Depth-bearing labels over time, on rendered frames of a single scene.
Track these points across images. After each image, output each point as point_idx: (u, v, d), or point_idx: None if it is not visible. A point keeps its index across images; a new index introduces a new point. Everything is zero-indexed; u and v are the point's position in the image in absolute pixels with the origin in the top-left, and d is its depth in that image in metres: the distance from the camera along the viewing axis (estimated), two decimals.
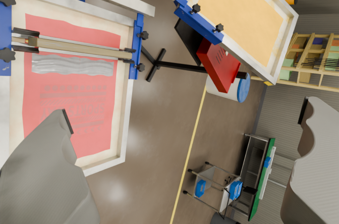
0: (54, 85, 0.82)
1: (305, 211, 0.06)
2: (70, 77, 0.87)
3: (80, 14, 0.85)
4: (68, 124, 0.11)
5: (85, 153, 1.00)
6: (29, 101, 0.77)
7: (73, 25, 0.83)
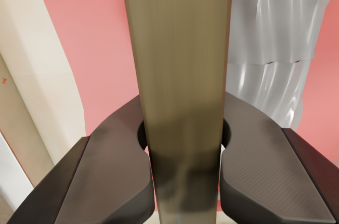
0: (335, 146, 0.21)
1: (241, 199, 0.06)
2: (318, 96, 0.18)
3: (21, 82, 0.18)
4: None
5: None
6: None
7: (86, 104, 0.19)
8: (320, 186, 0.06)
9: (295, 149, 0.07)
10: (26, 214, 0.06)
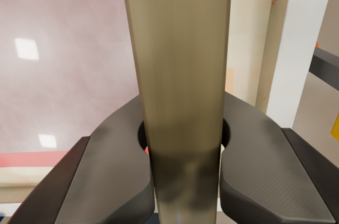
0: None
1: (241, 199, 0.06)
2: None
3: None
4: None
5: None
6: (40, 157, 0.34)
7: None
8: (320, 186, 0.06)
9: (294, 149, 0.07)
10: (27, 214, 0.06)
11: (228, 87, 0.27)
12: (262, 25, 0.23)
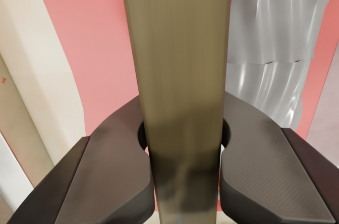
0: None
1: (241, 199, 0.06)
2: (318, 96, 0.18)
3: (21, 82, 0.18)
4: None
5: None
6: None
7: (85, 104, 0.19)
8: (320, 186, 0.06)
9: (294, 149, 0.07)
10: (27, 214, 0.06)
11: None
12: None
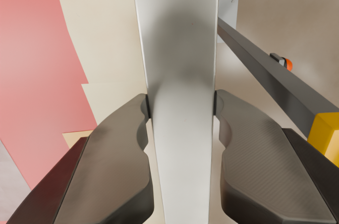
0: None
1: (242, 199, 0.06)
2: None
3: None
4: (148, 109, 0.12)
5: None
6: None
7: None
8: (321, 187, 0.06)
9: (296, 150, 0.07)
10: (25, 215, 0.06)
11: None
12: (143, 70, 0.14)
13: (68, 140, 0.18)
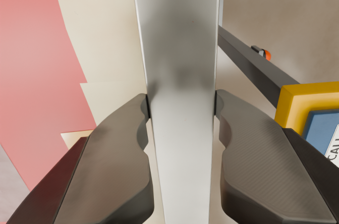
0: None
1: (242, 199, 0.06)
2: None
3: None
4: (148, 109, 0.12)
5: None
6: None
7: None
8: (321, 186, 0.06)
9: (296, 149, 0.07)
10: (25, 215, 0.06)
11: None
12: (142, 69, 0.14)
13: (67, 140, 0.17)
